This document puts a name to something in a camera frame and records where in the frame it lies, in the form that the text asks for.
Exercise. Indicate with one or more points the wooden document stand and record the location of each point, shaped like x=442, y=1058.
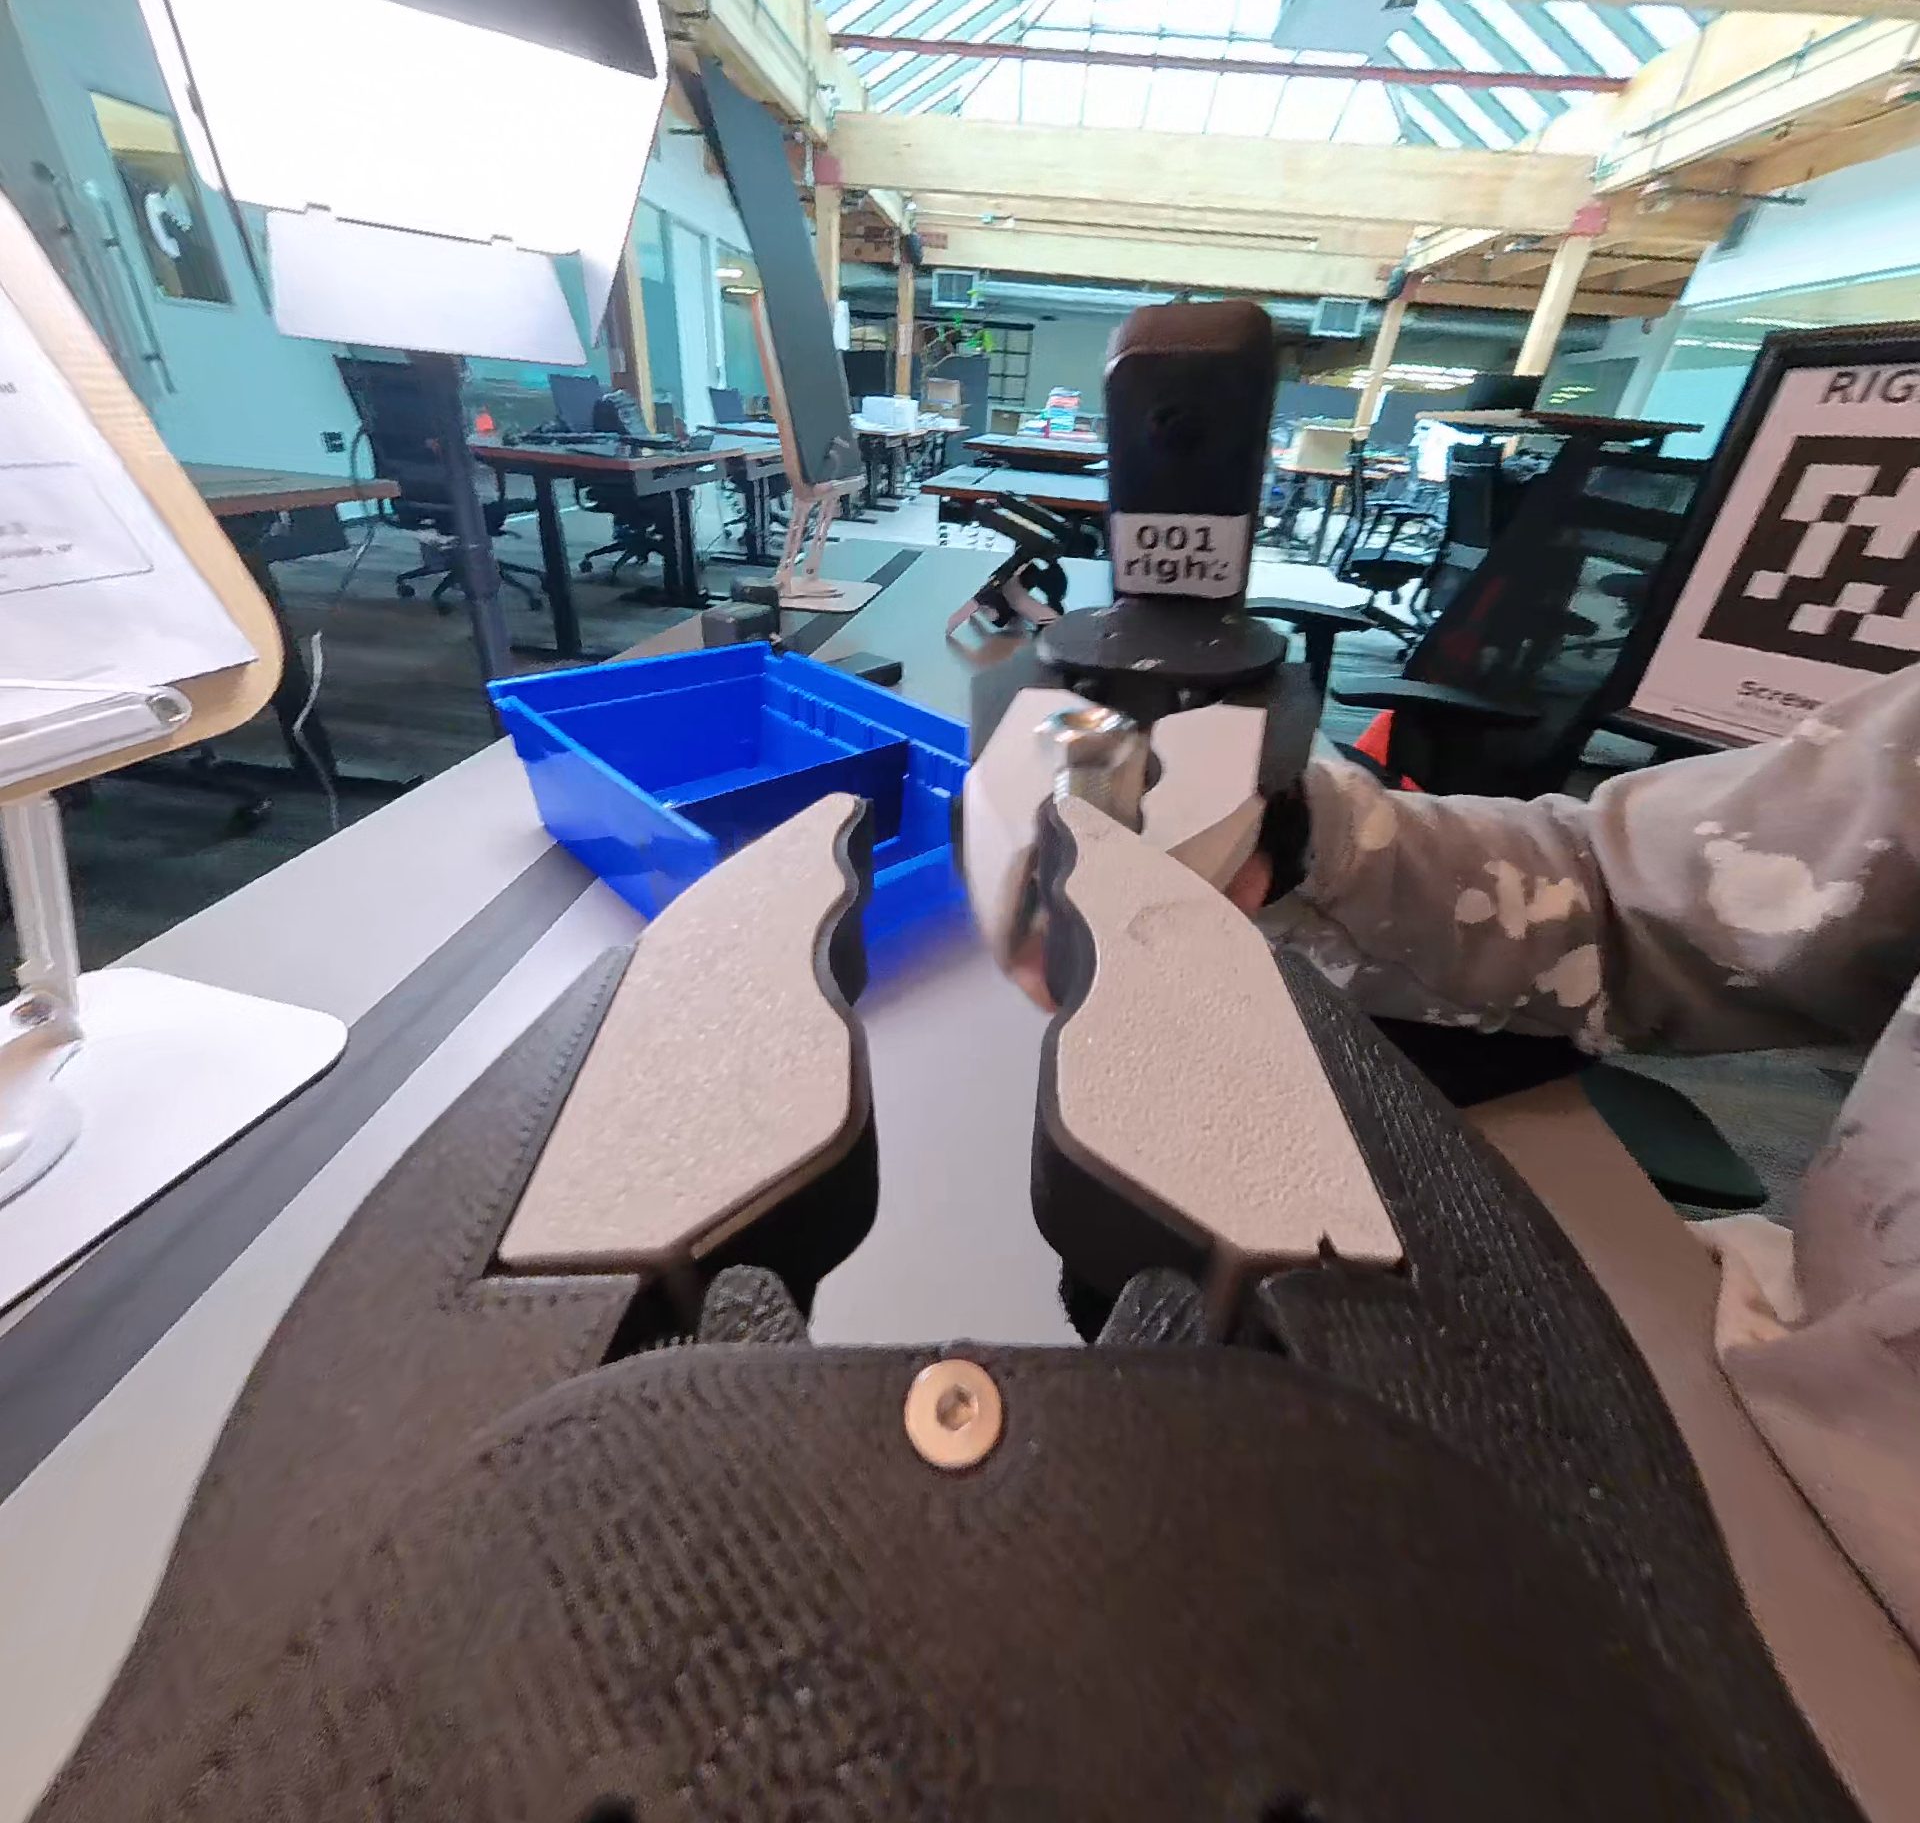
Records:
x=150, y=1104

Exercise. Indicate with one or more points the silver hex bolt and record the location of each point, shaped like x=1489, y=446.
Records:
x=1086, y=750

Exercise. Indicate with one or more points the dark office desk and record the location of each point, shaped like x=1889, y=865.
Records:
x=630, y=466

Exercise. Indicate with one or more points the black panel on wooden stand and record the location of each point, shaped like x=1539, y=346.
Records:
x=780, y=279

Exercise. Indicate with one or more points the person's right hand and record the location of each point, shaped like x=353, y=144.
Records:
x=1275, y=871

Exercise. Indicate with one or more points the small black box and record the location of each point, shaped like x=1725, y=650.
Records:
x=755, y=609

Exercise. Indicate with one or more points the black office chair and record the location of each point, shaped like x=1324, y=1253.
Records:
x=1500, y=698

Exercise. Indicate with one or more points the person's grey printed sweatshirt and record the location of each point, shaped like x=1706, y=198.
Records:
x=1845, y=1328

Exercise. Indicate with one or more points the blue plastic bin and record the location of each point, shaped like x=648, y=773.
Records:
x=630, y=788

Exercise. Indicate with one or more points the black folding stand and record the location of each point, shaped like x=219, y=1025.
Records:
x=1011, y=563

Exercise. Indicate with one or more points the white marker sign board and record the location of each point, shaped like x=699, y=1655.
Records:
x=1801, y=534

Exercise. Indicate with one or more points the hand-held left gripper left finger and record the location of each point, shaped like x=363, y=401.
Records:
x=705, y=1073

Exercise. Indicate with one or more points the white studio light panel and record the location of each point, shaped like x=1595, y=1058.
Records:
x=421, y=98

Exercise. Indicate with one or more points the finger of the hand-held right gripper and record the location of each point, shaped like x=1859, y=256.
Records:
x=1215, y=788
x=992, y=818

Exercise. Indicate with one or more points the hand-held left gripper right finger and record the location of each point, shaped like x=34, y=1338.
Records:
x=1201, y=1089

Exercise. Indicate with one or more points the black phone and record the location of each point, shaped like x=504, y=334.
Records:
x=873, y=668

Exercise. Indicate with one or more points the person's right forearm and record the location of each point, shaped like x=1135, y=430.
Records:
x=1576, y=894

